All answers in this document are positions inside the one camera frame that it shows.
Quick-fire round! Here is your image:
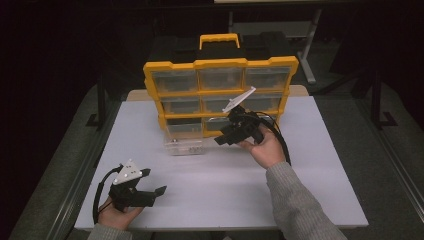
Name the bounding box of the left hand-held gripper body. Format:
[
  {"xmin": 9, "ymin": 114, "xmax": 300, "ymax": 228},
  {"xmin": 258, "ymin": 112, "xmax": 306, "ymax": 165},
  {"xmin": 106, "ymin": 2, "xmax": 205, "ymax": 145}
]
[{"xmin": 108, "ymin": 158, "xmax": 158, "ymax": 213}]

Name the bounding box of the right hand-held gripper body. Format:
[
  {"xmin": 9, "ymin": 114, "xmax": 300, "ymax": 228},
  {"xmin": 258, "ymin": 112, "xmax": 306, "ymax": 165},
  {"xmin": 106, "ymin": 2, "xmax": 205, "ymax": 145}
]
[{"xmin": 219, "ymin": 86, "xmax": 265, "ymax": 146}]

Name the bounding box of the clear plastic drawer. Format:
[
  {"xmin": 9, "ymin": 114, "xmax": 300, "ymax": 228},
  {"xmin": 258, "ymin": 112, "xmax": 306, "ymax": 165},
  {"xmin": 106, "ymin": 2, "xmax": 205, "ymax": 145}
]
[{"xmin": 163, "ymin": 121, "xmax": 205, "ymax": 156}]

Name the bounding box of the person's left hand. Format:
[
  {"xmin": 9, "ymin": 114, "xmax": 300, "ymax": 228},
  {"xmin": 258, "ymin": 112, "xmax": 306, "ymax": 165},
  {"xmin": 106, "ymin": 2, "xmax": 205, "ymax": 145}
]
[{"xmin": 97, "ymin": 197, "xmax": 145, "ymax": 231}]

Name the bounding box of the person's right hand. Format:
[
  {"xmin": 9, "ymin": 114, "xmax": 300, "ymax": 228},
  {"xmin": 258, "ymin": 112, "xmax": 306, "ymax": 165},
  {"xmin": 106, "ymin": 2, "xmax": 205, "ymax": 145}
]
[{"xmin": 238, "ymin": 124, "xmax": 288, "ymax": 170}]

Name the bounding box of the yellow parts organizer with drawers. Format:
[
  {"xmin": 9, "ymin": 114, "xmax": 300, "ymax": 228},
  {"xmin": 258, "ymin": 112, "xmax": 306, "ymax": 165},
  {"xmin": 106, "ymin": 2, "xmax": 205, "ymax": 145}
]
[{"xmin": 143, "ymin": 32, "xmax": 300, "ymax": 138}]

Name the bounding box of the black metal stand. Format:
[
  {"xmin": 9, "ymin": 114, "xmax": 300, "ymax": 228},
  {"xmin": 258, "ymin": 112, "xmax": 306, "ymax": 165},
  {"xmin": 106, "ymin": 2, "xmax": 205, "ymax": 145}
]
[
  {"xmin": 85, "ymin": 75, "xmax": 108, "ymax": 130},
  {"xmin": 370, "ymin": 68, "xmax": 399, "ymax": 130}
]

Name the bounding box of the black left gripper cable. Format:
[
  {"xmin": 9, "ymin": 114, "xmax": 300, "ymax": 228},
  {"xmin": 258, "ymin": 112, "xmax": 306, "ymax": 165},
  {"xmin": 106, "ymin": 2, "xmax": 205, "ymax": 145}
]
[{"xmin": 92, "ymin": 163, "xmax": 123, "ymax": 225}]

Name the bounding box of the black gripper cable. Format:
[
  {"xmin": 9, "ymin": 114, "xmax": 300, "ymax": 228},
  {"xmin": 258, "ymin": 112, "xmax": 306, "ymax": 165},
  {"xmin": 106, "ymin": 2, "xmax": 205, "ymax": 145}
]
[
  {"xmin": 92, "ymin": 163, "xmax": 123, "ymax": 225},
  {"xmin": 248, "ymin": 111, "xmax": 292, "ymax": 167}
]

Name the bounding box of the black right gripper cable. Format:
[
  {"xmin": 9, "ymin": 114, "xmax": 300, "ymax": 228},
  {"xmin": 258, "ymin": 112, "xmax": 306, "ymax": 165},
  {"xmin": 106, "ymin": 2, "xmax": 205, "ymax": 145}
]
[{"xmin": 248, "ymin": 111, "xmax": 292, "ymax": 167}]

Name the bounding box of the white metal table frame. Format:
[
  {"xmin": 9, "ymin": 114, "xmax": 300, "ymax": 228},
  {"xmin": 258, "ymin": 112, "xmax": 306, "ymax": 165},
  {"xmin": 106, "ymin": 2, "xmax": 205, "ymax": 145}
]
[{"xmin": 227, "ymin": 8, "xmax": 323, "ymax": 85}]

